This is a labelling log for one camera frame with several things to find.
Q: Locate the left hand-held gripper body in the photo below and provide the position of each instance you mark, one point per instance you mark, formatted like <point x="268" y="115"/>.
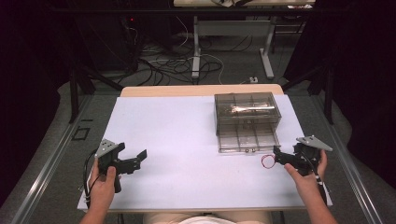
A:
<point x="109" y="158"/>

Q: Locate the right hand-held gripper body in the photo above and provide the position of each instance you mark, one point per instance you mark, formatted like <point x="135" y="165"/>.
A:
<point x="306" y="155"/>

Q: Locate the clear plastic drawer box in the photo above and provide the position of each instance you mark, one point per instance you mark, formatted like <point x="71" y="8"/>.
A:
<point x="246" y="118"/>

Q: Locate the person's right hand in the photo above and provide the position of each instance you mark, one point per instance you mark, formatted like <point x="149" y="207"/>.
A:
<point x="306" y="182"/>

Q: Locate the person's left hand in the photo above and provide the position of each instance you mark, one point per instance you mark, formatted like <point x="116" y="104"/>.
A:
<point x="102" y="186"/>

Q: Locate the white table mat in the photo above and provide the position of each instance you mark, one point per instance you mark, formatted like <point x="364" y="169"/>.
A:
<point x="186" y="155"/>

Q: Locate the black metal stand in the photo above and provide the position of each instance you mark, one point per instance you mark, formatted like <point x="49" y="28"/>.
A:
<point x="327" y="90"/>
<point x="76" y="90"/>

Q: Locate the white power strip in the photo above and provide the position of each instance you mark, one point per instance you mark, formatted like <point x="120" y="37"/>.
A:
<point x="253" y="80"/>

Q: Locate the person's lap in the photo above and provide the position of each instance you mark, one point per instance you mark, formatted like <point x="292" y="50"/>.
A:
<point x="205" y="218"/>

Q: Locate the black curtain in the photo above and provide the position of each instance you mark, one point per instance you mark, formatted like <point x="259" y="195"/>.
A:
<point x="28" y="77"/>
<point x="361" y="77"/>

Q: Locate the white desk with metal legs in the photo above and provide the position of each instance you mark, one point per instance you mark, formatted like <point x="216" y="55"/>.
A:
<point x="233" y="28"/>

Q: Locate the metal floor rail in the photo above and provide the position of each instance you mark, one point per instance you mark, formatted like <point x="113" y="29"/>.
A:
<point x="351" y="168"/>
<point x="46" y="168"/>

